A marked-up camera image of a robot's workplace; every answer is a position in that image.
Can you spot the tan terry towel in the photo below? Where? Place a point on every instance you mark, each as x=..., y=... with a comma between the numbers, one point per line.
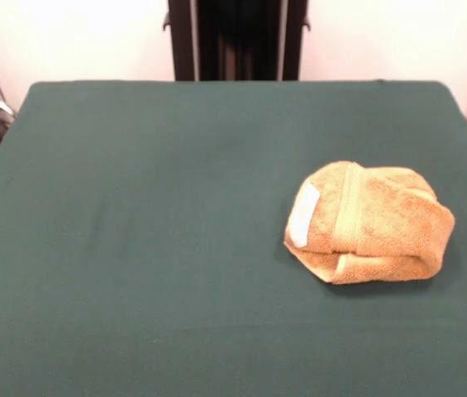
x=382, y=215

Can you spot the dark green table cloth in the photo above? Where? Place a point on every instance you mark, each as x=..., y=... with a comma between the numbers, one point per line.
x=134, y=248

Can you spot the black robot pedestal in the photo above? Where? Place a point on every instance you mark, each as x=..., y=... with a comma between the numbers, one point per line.
x=237, y=41

